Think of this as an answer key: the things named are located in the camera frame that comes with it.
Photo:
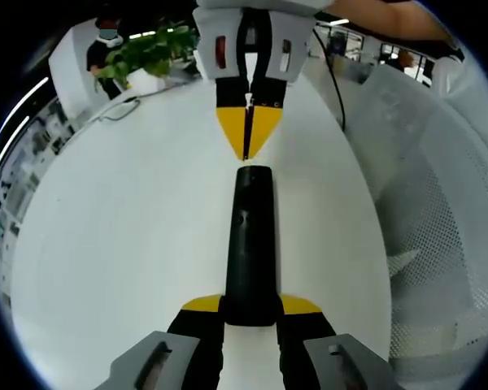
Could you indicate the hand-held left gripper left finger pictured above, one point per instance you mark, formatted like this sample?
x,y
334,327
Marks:
x,y
195,325

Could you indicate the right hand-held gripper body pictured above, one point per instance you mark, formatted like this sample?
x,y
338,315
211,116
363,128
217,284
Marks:
x,y
268,5

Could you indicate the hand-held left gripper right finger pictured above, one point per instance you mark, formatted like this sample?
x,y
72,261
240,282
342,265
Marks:
x,y
305,325

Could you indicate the black remote control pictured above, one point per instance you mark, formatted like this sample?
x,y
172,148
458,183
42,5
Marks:
x,y
250,243

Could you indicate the green potted plant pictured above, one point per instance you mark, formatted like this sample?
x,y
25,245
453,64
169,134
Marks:
x,y
158,53

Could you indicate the white mesh office chair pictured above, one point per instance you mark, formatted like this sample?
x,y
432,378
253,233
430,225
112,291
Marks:
x,y
443,203

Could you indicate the person's white shirt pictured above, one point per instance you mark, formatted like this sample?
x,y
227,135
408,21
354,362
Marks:
x,y
447,73

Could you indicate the white ceiling light strip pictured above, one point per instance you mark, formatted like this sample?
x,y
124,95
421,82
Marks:
x,y
26,103
6,156

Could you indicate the background office desks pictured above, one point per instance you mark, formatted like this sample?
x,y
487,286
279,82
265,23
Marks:
x,y
24,162

